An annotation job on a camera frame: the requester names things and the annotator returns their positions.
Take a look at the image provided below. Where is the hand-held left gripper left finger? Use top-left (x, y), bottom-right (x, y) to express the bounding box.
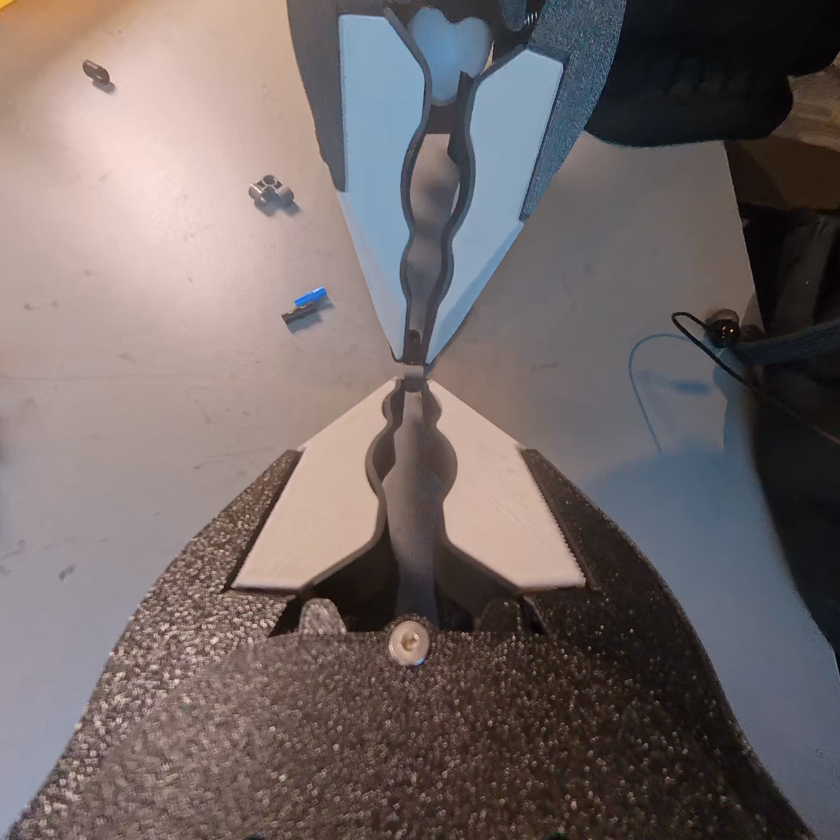
top-left (231, 378), bottom-right (403, 632)

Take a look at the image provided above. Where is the thin black cord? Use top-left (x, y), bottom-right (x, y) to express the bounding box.
top-left (671, 311), bottom-right (840, 429)

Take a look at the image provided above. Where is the grey desk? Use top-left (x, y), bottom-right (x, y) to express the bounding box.
top-left (0, 0), bottom-right (831, 840)

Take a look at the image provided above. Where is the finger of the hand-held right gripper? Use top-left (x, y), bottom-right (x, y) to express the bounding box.
top-left (422, 48), bottom-right (564, 366)
top-left (339, 12), bottom-right (431, 365)

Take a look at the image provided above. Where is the dark grey toy connector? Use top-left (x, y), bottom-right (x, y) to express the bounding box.
top-left (248, 173), bottom-right (294, 206)

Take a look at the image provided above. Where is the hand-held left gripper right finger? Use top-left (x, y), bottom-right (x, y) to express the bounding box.
top-left (422, 378), bottom-right (586, 630)

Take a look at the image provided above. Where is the person's black jacket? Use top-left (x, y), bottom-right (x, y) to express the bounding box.
top-left (725, 141), bottom-right (840, 657)

